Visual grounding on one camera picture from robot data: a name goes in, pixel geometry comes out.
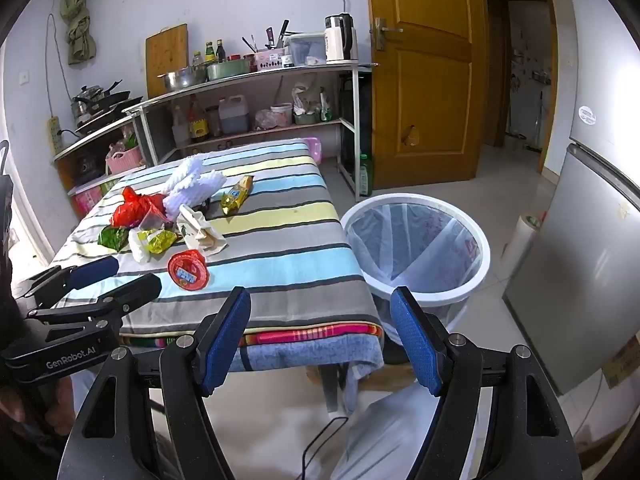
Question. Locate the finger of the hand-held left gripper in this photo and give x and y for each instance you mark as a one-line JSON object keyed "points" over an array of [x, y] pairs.
{"points": [[135, 291], [92, 270]]}

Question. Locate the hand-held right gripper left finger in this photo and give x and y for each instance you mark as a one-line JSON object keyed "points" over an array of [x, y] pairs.
{"points": [[227, 345]]}

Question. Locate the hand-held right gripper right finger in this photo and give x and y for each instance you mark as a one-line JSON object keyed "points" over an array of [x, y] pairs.
{"points": [[415, 345]]}

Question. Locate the green snack packet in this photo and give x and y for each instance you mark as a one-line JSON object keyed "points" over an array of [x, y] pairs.
{"points": [[114, 237]]}

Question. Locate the white wrapper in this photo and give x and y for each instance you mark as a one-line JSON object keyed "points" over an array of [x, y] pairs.
{"points": [[139, 247]]}

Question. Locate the yellow-green snack packet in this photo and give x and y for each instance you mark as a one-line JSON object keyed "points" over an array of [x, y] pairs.
{"points": [[160, 241]]}

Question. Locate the clear plastic cup red lid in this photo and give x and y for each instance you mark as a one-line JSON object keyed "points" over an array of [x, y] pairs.
{"points": [[187, 270]]}

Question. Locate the red plastic bag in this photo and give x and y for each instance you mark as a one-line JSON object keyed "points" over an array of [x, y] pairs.
{"points": [[132, 210]]}

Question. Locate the beige paper bag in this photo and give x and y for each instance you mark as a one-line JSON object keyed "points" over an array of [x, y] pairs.
{"points": [[197, 230]]}

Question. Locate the translucent white bin liner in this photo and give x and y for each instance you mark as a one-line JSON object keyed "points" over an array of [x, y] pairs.
{"points": [[410, 240]]}

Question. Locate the white round trash bin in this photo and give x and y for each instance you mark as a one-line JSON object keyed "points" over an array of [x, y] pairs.
{"points": [[481, 260]]}

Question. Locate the white foam net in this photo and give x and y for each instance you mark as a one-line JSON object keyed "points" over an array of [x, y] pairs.
{"points": [[192, 185]]}

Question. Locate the gold foil snack packet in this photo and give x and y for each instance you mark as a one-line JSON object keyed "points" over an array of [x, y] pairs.
{"points": [[235, 197]]}

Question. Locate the person's left hand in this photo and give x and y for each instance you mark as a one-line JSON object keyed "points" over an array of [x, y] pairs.
{"points": [[15, 407]]}

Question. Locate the pink carton box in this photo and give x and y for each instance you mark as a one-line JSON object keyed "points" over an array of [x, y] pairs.
{"points": [[90, 200]]}

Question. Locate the multicolour striped cloth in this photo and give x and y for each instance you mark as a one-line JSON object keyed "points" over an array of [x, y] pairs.
{"points": [[325, 334]]}

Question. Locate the person's grey trousers leg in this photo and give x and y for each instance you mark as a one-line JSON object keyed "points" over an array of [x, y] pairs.
{"points": [[380, 440]]}

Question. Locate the pink woven basket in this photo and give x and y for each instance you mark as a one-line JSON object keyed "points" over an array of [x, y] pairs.
{"points": [[122, 162]]}

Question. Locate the striped cloth covered table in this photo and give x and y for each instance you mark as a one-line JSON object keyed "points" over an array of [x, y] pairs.
{"points": [[280, 240]]}

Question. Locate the yellowed power strip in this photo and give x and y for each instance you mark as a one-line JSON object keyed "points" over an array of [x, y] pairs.
{"points": [[54, 135]]}

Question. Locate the roll of plastic wrap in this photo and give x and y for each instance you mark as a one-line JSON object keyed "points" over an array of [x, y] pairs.
{"points": [[520, 237]]}

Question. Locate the tall clear bottle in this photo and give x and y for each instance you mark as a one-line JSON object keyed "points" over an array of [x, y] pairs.
{"points": [[179, 127]]}

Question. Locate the steel pot with lid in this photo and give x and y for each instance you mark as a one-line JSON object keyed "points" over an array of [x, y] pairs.
{"points": [[86, 102]]}

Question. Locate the stack of black pans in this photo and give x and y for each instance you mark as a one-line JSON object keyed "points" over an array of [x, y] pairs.
{"points": [[107, 100]]}

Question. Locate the green glass bottle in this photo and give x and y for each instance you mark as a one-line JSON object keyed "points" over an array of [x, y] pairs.
{"points": [[365, 177]]}

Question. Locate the yellow label sauce bottle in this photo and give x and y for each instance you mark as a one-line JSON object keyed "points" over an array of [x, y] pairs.
{"points": [[198, 125]]}

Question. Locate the grey refrigerator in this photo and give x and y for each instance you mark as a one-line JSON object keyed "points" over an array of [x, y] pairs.
{"points": [[575, 260]]}

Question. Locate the dark glass jar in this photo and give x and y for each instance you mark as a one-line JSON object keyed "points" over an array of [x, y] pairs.
{"points": [[213, 122]]}

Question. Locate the plastic oil jug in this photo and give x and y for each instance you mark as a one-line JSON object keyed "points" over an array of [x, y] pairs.
{"points": [[234, 117]]}

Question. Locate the cardboard box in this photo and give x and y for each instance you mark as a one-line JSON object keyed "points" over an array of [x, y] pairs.
{"points": [[622, 360]]}

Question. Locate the steel mixing bowl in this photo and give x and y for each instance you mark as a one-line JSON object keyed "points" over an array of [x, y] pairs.
{"points": [[182, 80]]}

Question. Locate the pink plastic stool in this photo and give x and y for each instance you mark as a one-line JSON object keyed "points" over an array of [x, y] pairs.
{"points": [[314, 150]]}

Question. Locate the pink plastic bag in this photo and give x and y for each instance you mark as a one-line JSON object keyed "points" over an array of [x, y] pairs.
{"points": [[266, 121]]}

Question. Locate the wooden cutting board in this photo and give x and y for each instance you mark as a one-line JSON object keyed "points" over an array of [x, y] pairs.
{"points": [[165, 60]]}

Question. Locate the white metal shelf rack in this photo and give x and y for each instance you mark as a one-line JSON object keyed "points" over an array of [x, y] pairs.
{"points": [[355, 125]]}

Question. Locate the white plastic tub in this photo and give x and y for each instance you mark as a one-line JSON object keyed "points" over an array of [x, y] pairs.
{"points": [[281, 115]]}

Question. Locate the small clear seasoning bottle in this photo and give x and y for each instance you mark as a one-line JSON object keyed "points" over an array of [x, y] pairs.
{"points": [[198, 59]]}

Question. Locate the green basin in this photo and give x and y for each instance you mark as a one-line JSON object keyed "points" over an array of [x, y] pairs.
{"points": [[227, 70]]}

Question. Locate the pale green bowl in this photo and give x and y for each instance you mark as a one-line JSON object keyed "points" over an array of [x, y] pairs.
{"points": [[306, 118]]}

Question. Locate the hanging green cloth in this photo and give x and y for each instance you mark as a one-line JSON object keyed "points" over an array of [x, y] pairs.
{"points": [[77, 30]]}

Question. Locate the yellow cap sauce bottle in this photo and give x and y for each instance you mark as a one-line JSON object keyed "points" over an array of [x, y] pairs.
{"points": [[210, 52]]}

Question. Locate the green white packet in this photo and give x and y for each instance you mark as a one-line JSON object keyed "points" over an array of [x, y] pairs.
{"points": [[326, 107]]}

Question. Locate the dark soy sauce bottle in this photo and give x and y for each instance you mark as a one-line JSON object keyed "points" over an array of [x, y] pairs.
{"points": [[220, 50]]}

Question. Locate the white plastic bag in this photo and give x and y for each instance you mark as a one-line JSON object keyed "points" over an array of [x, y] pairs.
{"points": [[306, 100]]}

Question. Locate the wooden door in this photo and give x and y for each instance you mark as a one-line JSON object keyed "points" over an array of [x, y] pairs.
{"points": [[430, 85]]}

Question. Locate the pink utensil holder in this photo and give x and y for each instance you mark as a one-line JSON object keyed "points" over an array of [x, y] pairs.
{"points": [[270, 60]]}

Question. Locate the clear plastic storage container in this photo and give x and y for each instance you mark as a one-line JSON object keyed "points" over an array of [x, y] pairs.
{"points": [[305, 50]]}

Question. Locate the white electric kettle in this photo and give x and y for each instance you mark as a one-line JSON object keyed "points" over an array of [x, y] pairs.
{"points": [[340, 40]]}

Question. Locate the white wall socket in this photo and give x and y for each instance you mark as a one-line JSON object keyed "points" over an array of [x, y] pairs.
{"points": [[23, 77]]}

